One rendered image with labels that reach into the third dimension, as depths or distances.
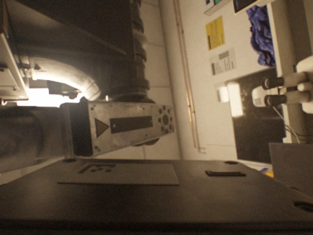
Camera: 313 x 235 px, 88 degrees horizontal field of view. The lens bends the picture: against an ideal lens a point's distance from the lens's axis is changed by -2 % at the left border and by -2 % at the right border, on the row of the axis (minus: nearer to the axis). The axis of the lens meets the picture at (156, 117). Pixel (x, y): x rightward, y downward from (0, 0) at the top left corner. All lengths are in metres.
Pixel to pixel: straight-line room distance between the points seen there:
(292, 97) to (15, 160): 0.73
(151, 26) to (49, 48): 2.37
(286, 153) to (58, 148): 1.01
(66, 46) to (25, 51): 0.06
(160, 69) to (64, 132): 2.25
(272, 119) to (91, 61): 1.30
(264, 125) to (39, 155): 1.40
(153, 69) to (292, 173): 1.88
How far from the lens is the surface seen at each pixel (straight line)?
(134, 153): 2.07
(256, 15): 1.50
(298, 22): 1.74
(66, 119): 0.25
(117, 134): 0.27
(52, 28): 0.29
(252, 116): 1.51
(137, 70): 0.44
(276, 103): 0.69
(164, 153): 2.31
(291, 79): 0.72
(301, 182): 1.11
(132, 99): 0.42
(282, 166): 1.11
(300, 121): 1.53
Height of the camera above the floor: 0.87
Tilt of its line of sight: 55 degrees up
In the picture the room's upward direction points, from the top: 99 degrees counter-clockwise
